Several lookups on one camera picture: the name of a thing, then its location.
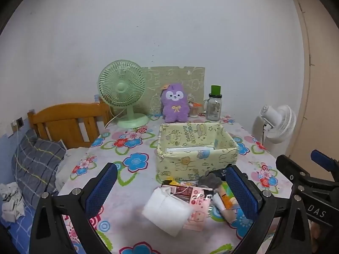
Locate beige door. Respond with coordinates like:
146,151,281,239
290,0,339,164

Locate pink cartoon packet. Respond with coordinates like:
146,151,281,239
183,186,214,231

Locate glass mug jar green lid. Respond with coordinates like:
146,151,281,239
203,85,222,121

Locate cotton swab jar orange lid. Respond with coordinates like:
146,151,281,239
189,101,202,118

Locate dark brown yellow packet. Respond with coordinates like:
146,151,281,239
161,179,214,204

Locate white standing fan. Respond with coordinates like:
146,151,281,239
251,104,296,154

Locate green desk fan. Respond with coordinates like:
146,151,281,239
97,60,149,129

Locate grey sock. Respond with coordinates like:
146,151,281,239
199,173,223,189

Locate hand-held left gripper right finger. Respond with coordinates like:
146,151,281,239
225,165,310,254

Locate grey plaid pillow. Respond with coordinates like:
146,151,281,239
14,130,67,204

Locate yellow cartoon fabric storage box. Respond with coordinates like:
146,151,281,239
155,122,239,184

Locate white cloth pack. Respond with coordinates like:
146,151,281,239
142,186,194,237

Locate white crumpled blanket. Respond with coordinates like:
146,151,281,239
55,148,89,191

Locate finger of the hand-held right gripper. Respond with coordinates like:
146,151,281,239
311,149,339,176
275,154,322,193

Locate purple plush toy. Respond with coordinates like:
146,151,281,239
160,83,190,123

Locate green cartoon print board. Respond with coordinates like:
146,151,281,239
142,66,206,117

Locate white grey crumpled cloth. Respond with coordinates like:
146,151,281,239
0,182,25,221

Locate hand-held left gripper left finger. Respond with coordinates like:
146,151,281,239
30,162,118,254

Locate blue bed sheet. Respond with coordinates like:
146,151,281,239
0,189,55,246

